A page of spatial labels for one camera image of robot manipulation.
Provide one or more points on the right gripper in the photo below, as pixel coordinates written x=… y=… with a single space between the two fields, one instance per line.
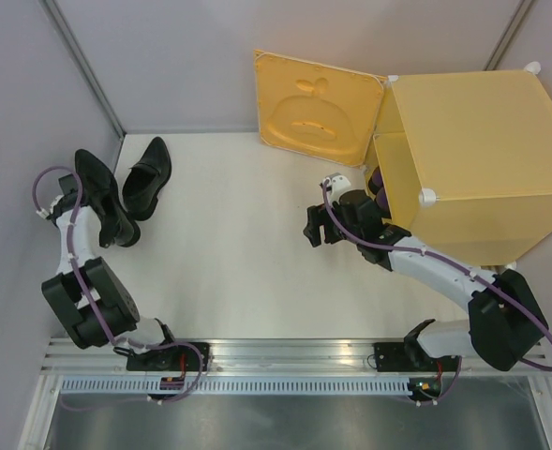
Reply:
x=318 y=217

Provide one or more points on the black loafer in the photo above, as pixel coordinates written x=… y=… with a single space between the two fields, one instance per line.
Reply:
x=117 y=227
x=146 y=179

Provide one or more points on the purple loafer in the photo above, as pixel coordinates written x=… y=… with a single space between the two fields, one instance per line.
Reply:
x=382 y=202
x=375 y=182

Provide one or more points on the yellow cabinet door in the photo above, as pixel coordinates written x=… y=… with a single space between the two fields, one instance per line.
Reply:
x=314 y=109

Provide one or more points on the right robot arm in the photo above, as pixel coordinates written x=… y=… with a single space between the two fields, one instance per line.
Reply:
x=504 y=321

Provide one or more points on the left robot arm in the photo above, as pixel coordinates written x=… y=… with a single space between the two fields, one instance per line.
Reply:
x=86 y=296

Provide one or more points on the yellow plastic shoe cabinet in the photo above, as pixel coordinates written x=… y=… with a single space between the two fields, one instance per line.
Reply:
x=466 y=161

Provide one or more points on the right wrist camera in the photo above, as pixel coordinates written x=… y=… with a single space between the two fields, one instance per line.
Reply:
x=336 y=184

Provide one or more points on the aluminium mounting rail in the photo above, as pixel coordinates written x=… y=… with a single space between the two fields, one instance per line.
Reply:
x=234 y=357

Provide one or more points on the left aluminium corner post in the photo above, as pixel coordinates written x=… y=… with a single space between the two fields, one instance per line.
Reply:
x=60 y=23

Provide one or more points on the aluminium corner post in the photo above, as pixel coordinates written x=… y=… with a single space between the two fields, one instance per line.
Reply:
x=509 y=34
x=60 y=23

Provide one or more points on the white slotted cable duct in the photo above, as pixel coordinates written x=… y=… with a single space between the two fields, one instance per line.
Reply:
x=238 y=385

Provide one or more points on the right aluminium corner post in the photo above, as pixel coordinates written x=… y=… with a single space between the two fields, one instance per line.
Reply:
x=509 y=34

